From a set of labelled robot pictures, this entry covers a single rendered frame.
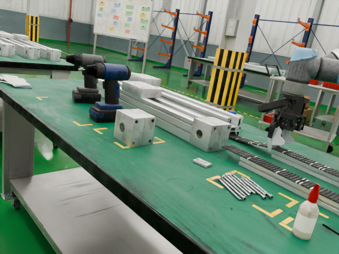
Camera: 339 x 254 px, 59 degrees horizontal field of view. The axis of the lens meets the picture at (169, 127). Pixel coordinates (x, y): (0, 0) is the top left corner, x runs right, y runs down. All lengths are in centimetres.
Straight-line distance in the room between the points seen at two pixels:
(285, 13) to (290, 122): 871
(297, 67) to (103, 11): 654
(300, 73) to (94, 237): 109
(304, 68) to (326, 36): 809
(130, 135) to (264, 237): 50
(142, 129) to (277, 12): 907
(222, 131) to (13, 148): 123
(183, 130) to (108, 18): 627
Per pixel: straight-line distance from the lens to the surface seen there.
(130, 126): 94
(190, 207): 68
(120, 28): 705
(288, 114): 108
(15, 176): 195
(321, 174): 108
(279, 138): 110
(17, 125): 184
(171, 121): 114
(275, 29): 979
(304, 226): 69
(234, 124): 127
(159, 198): 69
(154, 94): 133
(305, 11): 949
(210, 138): 101
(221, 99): 444
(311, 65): 107
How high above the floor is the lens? 112
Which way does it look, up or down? 16 degrees down
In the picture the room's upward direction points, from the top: 10 degrees clockwise
